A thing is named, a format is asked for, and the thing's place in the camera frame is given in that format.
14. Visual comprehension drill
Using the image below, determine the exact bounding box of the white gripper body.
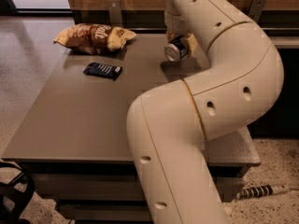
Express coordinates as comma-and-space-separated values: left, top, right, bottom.
164, 10, 190, 36

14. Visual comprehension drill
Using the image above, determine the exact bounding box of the blue pepsi can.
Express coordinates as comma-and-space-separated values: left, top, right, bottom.
164, 35, 188, 62

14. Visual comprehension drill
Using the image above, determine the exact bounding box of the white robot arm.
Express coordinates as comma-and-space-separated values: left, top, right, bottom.
127, 0, 284, 224

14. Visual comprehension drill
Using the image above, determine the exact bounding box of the dark blue snack packet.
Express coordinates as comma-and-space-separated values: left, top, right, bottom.
83, 63, 122, 80

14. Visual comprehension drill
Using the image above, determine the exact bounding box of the brown chips bag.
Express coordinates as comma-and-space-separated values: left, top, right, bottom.
53, 23, 136, 55

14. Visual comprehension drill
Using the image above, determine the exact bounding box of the grey drawer cabinet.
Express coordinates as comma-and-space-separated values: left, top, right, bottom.
1, 34, 262, 224

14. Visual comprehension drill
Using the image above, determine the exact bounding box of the striped black white tube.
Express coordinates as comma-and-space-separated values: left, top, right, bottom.
235, 185, 290, 200

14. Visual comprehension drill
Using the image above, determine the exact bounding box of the black chair base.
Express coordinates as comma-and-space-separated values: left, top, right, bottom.
0, 161, 36, 224

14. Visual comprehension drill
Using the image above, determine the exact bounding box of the left metal wall bracket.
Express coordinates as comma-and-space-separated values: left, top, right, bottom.
107, 0, 123, 27

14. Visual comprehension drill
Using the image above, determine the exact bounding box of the metal wall bracket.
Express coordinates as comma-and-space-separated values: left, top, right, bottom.
248, 0, 266, 22
107, 0, 123, 27

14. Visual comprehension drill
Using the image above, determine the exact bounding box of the right metal wall bracket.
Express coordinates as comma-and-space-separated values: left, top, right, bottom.
248, 0, 266, 22

